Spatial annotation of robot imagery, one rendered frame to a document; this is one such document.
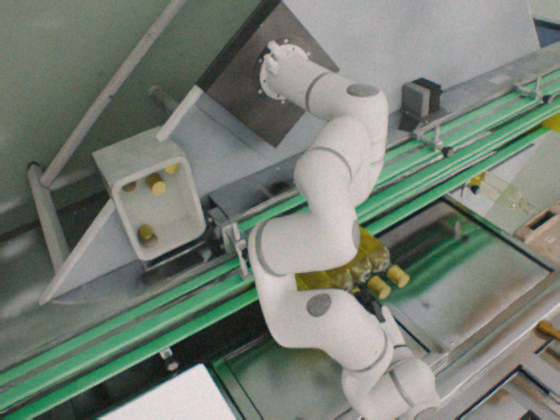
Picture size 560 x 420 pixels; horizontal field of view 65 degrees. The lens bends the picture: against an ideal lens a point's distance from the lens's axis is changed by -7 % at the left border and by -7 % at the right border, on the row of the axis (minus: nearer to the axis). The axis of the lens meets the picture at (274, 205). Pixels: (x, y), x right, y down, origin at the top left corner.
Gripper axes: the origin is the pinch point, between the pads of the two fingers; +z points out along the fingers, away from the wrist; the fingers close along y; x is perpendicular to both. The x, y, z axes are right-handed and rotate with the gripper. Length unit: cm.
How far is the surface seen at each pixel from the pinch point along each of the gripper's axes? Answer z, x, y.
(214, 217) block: 24.5, 26.3, 15.4
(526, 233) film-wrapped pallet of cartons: 177, -258, -225
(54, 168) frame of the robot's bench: 80, 72, 9
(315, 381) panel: -7.5, 14.7, -12.7
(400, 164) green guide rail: 27.2, -23.1, 14.0
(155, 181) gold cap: 26, 37, 28
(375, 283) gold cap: 3.0, -4.4, 1.8
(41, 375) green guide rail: 3, 71, 4
